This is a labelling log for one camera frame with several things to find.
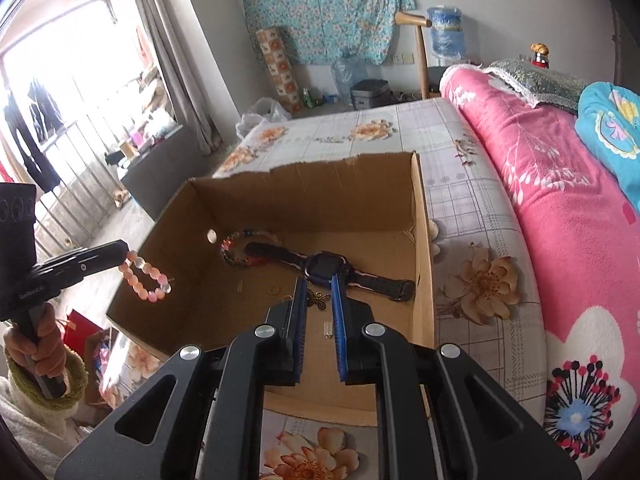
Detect blue water bottle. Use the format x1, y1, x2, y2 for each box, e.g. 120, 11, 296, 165
427, 6, 466, 68

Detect dark grey cabinet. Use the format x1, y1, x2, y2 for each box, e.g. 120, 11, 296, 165
117, 125, 211, 221

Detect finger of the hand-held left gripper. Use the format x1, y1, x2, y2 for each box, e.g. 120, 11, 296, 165
30, 242, 130, 287
45, 240, 123, 263

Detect pink floral blanket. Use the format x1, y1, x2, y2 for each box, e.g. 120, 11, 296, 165
440, 64, 640, 461

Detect grey rice cooker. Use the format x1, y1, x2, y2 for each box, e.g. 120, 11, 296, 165
350, 79, 390, 110

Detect metal window railing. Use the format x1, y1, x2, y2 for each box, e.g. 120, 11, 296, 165
30, 115, 166, 261

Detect person's left forearm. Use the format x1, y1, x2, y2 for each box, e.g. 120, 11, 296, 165
0, 347, 118, 480

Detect tall patterned box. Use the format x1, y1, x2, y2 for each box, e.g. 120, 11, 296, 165
256, 26, 303, 113

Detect teal floral wall cloth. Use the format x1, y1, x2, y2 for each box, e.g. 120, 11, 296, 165
240, 0, 416, 66

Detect hanging dark clothes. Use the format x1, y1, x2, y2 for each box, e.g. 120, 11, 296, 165
2, 77, 63, 193

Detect purple smartwatch with black strap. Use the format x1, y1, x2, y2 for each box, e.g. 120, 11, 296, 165
245, 241, 417, 304

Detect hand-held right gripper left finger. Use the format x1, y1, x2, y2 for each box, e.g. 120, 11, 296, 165
55, 277, 307, 480

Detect person's left hand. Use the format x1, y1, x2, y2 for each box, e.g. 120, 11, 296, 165
4, 305, 69, 379

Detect multicolour glass bead bracelet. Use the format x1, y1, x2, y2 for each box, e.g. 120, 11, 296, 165
220, 229, 281, 268

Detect grey curtain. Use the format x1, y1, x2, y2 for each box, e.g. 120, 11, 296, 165
125, 0, 241, 156

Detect brown cardboard box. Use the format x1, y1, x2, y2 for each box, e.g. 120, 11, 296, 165
106, 150, 436, 428

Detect clear blue plastic bag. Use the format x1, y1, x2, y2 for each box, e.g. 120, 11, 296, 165
332, 57, 371, 106

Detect white plastic bag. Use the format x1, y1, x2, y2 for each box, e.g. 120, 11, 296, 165
236, 98, 291, 141

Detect pink orange bead bracelet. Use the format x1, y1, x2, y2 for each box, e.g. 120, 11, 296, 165
119, 249, 174, 304

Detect blue cartoon blanket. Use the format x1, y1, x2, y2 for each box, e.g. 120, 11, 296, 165
575, 81, 640, 201

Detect wooden chair frame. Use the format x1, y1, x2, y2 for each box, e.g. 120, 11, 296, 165
395, 11, 434, 101

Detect red gift bag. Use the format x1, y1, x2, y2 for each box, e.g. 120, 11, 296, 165
62, 309, 103, 356

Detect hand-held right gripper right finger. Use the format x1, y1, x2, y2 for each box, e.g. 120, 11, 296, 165
331, 277, 583, 480

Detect floral plaid table cover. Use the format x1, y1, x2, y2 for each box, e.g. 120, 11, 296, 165
100, 97, 548, 480

